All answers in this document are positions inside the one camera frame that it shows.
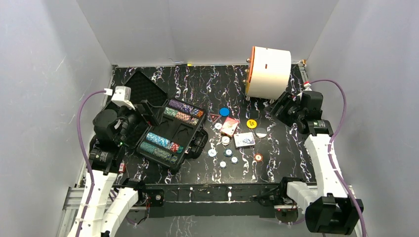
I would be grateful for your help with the teal chip on table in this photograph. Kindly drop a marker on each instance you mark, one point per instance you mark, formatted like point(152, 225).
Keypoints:
point(228, 152)

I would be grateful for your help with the green orange chip row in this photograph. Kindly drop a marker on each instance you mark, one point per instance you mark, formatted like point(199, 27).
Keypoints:
point(180, 116)

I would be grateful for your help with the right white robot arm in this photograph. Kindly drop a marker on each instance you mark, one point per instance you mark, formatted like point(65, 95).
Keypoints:
point(330, 209)

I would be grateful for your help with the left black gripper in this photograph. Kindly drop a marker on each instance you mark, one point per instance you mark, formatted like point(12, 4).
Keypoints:
point(142, 111)

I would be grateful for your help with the triangular all in marker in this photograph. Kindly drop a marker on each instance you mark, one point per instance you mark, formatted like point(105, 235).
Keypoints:
point(214, 118)

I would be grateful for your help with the black poker chip case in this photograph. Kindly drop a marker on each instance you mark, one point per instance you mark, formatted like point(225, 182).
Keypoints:
point(192, 137)

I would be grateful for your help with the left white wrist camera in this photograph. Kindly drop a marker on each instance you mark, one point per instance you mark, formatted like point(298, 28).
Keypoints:
point(120, 96)

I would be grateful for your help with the light blue chip row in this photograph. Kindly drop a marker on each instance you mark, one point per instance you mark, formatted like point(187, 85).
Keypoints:
point(164, 142)

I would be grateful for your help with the clear round button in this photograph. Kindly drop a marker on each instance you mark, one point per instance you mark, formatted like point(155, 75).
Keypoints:
point(260, 132)

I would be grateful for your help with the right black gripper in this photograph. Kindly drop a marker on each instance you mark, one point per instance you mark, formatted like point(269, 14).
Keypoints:
point(273, 106)

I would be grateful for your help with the white orange cylindrical device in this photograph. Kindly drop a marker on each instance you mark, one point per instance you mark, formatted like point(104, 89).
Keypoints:
point(268, 73)

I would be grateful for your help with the light blue chip ten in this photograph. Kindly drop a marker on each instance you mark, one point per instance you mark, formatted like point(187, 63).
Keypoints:
point(212, 152)

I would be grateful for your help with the blue round dealer button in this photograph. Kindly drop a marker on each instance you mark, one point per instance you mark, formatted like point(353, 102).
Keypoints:
point(224, 112)

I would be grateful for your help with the yellow round button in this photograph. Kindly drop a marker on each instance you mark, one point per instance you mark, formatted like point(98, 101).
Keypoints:
point(251, 123)

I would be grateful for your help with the white chip marked one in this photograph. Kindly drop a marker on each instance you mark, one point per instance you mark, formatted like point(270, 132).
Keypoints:
point(225, 140)

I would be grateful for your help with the white chip marked five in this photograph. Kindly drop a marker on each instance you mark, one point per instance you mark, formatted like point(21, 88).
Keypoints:
point(218, 126)

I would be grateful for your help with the purple blue chip row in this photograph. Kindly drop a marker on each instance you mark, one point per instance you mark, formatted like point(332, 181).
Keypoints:
point(187, 108)

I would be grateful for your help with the red orange chip five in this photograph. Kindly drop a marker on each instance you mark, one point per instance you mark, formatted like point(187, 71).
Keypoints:
point(258, 157)

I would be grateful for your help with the blue playing card deck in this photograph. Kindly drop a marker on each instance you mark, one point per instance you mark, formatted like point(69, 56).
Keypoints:
point(244, 139)

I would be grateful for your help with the small white chip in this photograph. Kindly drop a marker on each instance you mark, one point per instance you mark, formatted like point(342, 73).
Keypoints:
point(222, 164)

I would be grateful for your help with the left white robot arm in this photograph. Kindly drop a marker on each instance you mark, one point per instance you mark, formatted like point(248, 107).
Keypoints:
point(104, 206)

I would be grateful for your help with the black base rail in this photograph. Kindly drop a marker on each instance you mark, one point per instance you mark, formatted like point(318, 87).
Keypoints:
point(248, 199)

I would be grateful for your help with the teal green chip row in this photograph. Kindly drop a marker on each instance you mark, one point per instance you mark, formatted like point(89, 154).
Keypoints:
point(156, 153)

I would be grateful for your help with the red playing card deck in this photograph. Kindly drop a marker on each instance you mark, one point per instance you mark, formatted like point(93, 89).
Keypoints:
point(229, 126)

